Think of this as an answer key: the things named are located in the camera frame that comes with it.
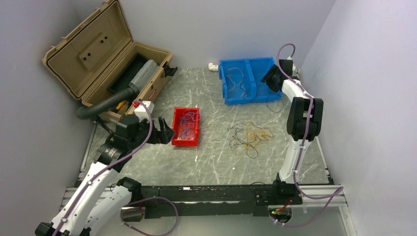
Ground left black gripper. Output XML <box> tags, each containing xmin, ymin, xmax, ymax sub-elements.
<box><xmin>128</xmin><ymin>117</ymin><xmax>175</xmax><ymax>150</ymax></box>

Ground red plastic bin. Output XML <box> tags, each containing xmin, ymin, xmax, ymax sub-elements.
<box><xmin>171</xmin><ymin>107</ymin><xmax>200</xmax><ymax>146</ymax></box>

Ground blue divided plastic bin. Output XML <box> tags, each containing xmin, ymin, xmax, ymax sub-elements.
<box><xmin>219</xmin><ymin>57</ymin><xmax>282</xmax><ymax>105</ymax></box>

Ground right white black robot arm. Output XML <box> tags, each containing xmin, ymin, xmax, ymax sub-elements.
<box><xmin>261</xmin><ymin>59</ymin><xmax>324</xmax><ymax>204</ymax></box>

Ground white pipe elbow fitting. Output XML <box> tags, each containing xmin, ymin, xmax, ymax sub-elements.
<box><xmin>208</xmin><ymin>62</ymin><xmax>219</xmax><ymax>72</ymax></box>

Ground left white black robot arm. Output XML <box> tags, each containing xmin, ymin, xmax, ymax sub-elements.
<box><xmin>35</xmin><ymin>115</ymin><xmax>175</xmax><ymax>236</ymax></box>

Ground grey canister in toolbox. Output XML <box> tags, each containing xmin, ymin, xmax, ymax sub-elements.
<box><xmin>128</xmin><ymin>59</ymin><xmax>159</xmax><ymax>95</ymax></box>

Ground tan open toolbox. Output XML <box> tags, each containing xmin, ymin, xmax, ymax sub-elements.
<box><xmin>42</xmin><ymin>0</ymin><xmax>177</xmax><ymax>107</ymax></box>

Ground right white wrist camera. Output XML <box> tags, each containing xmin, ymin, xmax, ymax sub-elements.
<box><xmin>287</xmin><ymin>57</ymin><xmax>300</xmax><ymax>77</ymax></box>

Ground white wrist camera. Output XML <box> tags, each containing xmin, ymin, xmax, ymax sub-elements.
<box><xmin>132</xmin><ymin>100</ymin><xmax>154</xmax><ymax>120</ymax></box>
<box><xmin>287</xmin><ymin>57</ymin><xmax>300</xmax><ymax>77</ymax></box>

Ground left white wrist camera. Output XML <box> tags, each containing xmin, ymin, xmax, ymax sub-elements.
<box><xmin>132</xmin><ymin>100</ymin><xmax>154</xmax><ymax>120</ymax></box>

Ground black corrugated hose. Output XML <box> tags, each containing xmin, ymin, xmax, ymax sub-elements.
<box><xmin>75</xmin><ymin>88</ymin><xmax>137</xmax><ymax>120</ymax></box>

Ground black aluminium base frame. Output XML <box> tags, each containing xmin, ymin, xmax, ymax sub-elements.
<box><xmin>60</xmin><ymin>184</ymin><xmax>347</xmax><ymax>219</ymax></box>

